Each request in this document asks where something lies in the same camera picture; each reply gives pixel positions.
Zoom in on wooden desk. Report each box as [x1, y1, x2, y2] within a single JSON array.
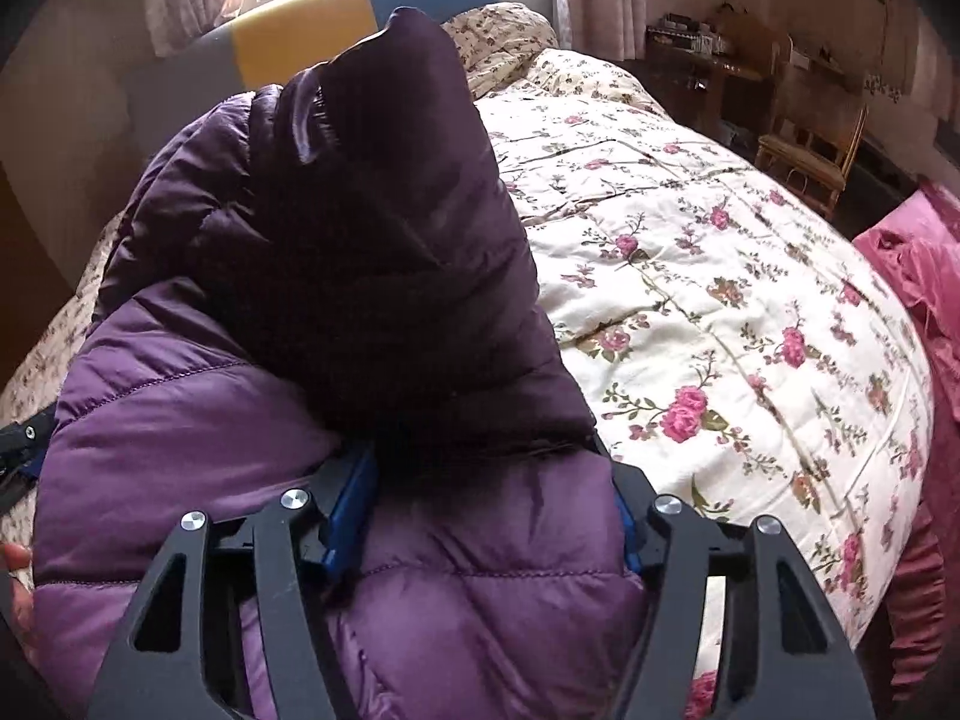
[[645, 4, 788, 143]]

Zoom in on person's left hand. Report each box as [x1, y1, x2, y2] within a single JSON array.
[[0, 540, 38, 665]]

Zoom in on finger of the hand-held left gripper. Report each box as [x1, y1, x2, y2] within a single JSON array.
[[0, 401, 59, 511]]

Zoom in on small-print floral pillow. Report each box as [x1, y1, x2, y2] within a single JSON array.
[[441, 4, 560, 100]]

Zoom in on purple puffer jacket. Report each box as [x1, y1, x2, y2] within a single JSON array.
[[30, 6, 650, 720]]

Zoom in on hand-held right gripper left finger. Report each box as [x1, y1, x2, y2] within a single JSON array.
[[86, 448, 380, 720]]

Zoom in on small-print floral bed sheet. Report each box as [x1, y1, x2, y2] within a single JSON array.
[[0, 214, 125, 593]]

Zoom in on rose-print floral quilt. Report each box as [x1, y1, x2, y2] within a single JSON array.
[[472, 45, 935, 720]]

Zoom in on grey yellow blue headboard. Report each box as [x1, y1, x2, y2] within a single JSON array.
[[124, 0, 502, 166]]

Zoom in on wooden chair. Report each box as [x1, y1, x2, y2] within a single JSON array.
[[754, 101, 871, 222]]

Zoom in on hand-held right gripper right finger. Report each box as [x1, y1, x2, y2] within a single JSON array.
[[606, 463, 875, 720]]

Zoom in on pink cloth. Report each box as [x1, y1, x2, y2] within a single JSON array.
[[851, 180, 960, 698]]

